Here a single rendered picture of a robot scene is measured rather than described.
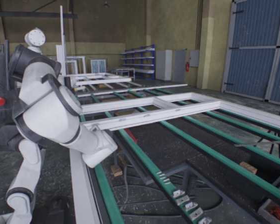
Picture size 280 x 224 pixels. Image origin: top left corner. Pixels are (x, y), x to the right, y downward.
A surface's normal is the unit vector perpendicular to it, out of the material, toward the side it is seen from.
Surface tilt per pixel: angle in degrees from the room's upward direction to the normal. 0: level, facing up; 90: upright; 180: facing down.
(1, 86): 94
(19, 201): 90
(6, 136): 90
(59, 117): 80
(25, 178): 90
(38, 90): 106
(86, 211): 0
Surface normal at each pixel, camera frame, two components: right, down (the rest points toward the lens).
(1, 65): 0.73, 0.29
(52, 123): 0.30, 0.14
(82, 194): 0.00, -0.95
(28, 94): 0.52, 0.52
